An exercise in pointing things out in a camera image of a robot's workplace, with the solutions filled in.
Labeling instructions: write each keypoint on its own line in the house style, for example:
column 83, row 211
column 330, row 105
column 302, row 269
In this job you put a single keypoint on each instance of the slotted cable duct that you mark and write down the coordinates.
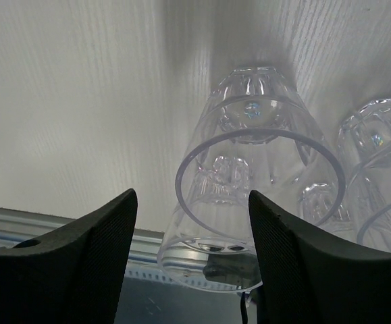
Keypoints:
column 148, row 274

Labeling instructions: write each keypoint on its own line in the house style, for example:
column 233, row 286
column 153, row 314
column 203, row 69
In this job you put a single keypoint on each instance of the clear plastic cup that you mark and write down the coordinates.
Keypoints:
column 255, row 120
column 364, row 149
column 209, row 243

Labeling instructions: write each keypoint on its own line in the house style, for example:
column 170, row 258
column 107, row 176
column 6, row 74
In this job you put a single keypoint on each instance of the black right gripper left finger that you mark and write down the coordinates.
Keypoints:
column 73, row 274

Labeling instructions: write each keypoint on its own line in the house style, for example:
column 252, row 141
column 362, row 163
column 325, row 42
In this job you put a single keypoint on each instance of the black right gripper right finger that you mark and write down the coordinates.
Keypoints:
column 311, row 276

